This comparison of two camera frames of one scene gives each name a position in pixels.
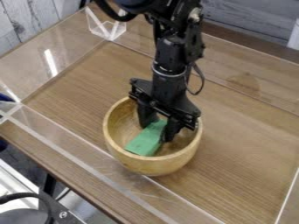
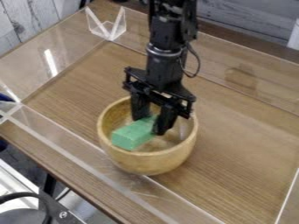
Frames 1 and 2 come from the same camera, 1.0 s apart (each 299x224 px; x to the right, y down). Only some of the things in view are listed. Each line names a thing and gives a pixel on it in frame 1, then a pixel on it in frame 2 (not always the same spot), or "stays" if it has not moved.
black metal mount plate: x=60 y=214 stays
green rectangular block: x=144 y=143 -> x=131 y=136
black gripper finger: x=172 y=129 -> x=166 y=119
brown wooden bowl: x=122 y=129 stays
